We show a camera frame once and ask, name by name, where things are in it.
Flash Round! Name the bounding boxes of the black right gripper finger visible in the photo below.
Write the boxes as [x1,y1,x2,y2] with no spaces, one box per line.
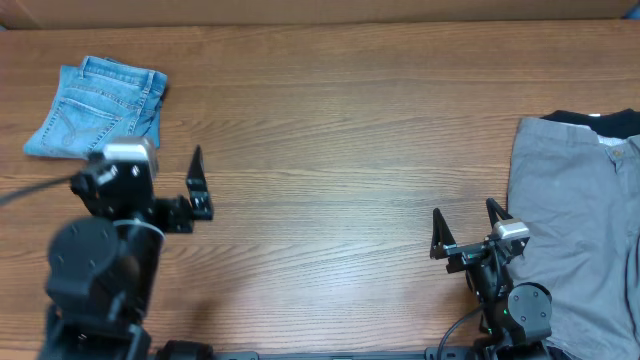
[486,198,513,227]
[430,208,457,259]

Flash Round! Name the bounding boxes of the light blue denim jeans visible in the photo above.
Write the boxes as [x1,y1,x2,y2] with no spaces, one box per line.
[23,56,168,158]

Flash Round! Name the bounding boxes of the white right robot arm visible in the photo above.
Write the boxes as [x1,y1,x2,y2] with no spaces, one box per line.
[425,198,552,360]

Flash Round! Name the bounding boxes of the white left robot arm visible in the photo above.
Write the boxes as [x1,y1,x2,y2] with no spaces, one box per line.
[39,144,214,359]

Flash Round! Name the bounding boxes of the grey folded garment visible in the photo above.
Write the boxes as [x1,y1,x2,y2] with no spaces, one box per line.
[508,118,639,359]

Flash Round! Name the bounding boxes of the black folded garment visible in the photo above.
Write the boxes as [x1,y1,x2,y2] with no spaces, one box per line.
[543,109,639,139]

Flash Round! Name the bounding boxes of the brown cardboard back panel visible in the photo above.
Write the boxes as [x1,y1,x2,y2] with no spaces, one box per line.
[1,0,636,29]

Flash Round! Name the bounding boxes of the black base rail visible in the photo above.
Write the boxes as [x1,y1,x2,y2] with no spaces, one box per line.
[209,345,481,360]

